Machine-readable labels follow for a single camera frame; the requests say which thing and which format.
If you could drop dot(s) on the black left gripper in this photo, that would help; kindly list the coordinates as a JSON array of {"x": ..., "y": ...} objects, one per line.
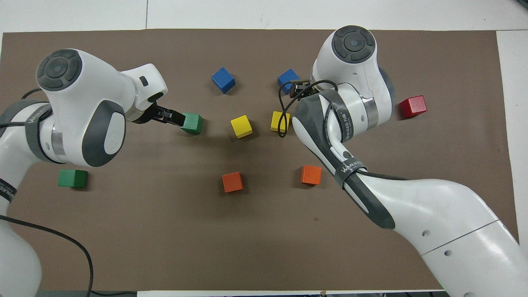
[{"x": 149, "y": 114}]

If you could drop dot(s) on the brown table mat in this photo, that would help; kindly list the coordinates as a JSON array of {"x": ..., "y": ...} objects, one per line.
[{"x": 206, "y": 247}]

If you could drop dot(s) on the red wooden cube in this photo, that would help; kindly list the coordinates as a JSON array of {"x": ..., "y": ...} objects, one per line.
[{"x": 413, "y": 106}]

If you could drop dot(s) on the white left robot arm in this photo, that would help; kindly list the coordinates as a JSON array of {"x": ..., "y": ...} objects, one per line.
[{"x": 82, "y": 95}]

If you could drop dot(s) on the green wooden cube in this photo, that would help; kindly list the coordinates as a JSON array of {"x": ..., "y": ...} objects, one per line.
[
  {"x": 72, "y": 178},
  {"x": 194, "y": 123}
]

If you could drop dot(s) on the blue wooden cube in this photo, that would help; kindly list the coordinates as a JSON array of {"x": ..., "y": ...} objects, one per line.
[
  {"x": 223, "y": 80},
  {"x": 286, "y": 76}
]

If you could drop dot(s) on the yellow wooden cube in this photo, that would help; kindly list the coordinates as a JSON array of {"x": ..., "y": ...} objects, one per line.
[
  {"x": 274, "y": 117},
  {"x": 241, "y": 126}
]

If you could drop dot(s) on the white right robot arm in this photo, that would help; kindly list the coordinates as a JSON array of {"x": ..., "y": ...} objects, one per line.
[{"x": 433, "y": 206}]

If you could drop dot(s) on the orange wooden cube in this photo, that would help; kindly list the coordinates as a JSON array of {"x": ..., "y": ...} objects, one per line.
[
  {"x": 311, "y": 175},
  {"x": 232, "y": 182}
]

